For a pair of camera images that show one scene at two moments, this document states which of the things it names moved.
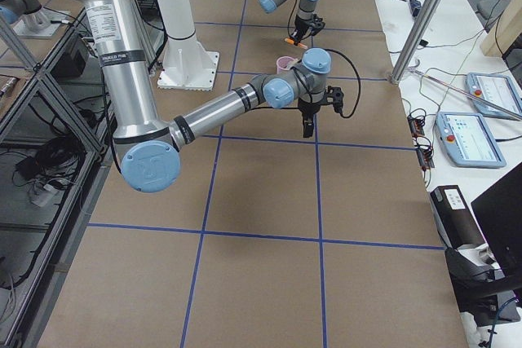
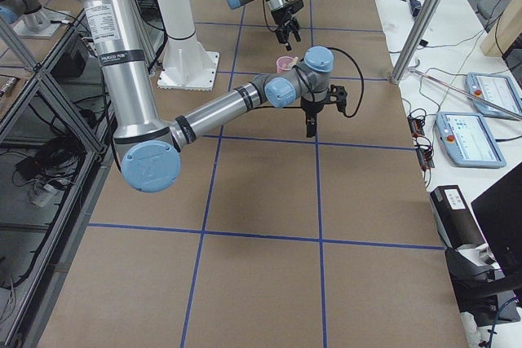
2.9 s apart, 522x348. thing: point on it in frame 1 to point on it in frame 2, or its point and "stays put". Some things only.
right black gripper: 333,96 stays put
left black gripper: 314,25 to 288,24
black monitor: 498,212 stays put
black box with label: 457,222 stays put
